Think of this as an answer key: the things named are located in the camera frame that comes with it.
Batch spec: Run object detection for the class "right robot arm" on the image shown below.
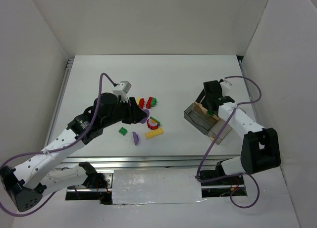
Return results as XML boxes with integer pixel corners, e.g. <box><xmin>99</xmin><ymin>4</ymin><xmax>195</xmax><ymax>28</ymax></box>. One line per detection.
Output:
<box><xmin>204</xmin><ymin>80</ymin><xmax>281</xmax><ymax>179</ymax></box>

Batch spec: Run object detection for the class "foil covered panel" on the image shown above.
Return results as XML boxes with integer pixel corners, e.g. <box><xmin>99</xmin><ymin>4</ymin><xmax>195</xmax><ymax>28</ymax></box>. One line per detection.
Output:
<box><xmin>112</xmin><ymin>169</ymin><xmax>202</xmax><ymax>205</ymax></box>

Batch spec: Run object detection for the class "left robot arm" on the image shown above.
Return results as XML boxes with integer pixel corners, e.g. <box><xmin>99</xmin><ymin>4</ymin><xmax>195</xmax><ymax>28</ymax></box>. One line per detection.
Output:
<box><xmin>0</xmin><ymin>93</ymin><xmax>147</xmax><ymax>213</ymax></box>

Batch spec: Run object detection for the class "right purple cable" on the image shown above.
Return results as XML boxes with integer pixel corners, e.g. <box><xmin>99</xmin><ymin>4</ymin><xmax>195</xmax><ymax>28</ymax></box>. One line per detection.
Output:
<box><xmin>195</xmin><ymin>75</ymin><xmax>262</xmax><ymax>209</ymax></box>

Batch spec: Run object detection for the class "red studded lego brick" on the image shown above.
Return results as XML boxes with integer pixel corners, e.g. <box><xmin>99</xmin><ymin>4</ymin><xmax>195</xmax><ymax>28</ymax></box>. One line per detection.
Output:
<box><xmin>138</xmin><ymin>98</ymin><xmax>145</xmax><ymax>109</ymax></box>

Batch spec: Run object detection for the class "aluminium frame rail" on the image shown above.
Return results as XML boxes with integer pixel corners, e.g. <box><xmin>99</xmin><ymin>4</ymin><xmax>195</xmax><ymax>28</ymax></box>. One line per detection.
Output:
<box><xmin>56</xmin><ymin>155</ymin><xmax>241</xmax><ymax>171</ymax></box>

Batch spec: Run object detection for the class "clear compartment container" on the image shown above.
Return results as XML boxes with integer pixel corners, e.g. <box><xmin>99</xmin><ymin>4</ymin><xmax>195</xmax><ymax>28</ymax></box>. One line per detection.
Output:
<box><xmin>184</xmin><ymin>90</ymin><xmax>232</xmax><ymax>144</ymax></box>

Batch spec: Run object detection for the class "green square lego brick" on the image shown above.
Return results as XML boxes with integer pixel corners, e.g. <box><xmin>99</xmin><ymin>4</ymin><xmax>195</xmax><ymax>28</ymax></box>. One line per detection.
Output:
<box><xmin>118</xmin><ymin>127</ymin><xmax>128</xmax><ymax>136</ymax></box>

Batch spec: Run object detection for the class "red green lego block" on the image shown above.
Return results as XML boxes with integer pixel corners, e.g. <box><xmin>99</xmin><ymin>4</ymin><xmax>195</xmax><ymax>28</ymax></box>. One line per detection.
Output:
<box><xmin>146</xmin><ymin>96</ymin><xmax>157</xmax><ymax>109</ymax></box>

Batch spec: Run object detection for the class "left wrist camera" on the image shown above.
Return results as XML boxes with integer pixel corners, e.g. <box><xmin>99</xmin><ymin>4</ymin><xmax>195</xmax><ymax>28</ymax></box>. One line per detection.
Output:
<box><xmin>112</xmin><ymin>81</ymin><xmax>132</xmax><ymax>102</ymax></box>

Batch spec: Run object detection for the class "red flower lego piece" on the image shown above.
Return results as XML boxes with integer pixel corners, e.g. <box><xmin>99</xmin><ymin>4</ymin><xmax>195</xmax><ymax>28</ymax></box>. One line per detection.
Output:
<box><xmin>147</xmin><ymin>118</ymin><xmax>159</xmax><ymax>130</ymax></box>

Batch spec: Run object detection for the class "purple arch lego piece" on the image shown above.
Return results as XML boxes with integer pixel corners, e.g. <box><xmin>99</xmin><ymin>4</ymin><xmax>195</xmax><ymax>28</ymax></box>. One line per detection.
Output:
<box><xmin>132</xmin><ymin>131</ymin><xmax>139</xmax><ymax>145</ymax></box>

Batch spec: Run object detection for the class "yellow long lego plate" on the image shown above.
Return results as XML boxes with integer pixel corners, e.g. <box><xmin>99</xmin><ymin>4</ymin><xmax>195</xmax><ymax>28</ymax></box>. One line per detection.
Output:
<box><xmin>145</xmin><ymin>128</ymin><xmax>164</xmax><ymax>139</ymax></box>

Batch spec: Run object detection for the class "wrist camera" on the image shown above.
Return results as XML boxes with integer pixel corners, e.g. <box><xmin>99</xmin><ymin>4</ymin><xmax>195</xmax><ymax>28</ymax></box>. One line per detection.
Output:
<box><xmin>112</xmin><ymin>81</ymin><xmax>132</xmax><ymax>102</ymax></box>
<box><xmin>219</xmin><ymin>79</ymin><xmax>232</xmax><ymax>95</ymax></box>

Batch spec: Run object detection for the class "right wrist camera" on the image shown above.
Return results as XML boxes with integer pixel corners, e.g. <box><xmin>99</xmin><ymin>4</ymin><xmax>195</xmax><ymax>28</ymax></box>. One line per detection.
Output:
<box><xmin>219</xmin><ymin>79</ymin><xmax>232</xmax><ymax>95</ymax></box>

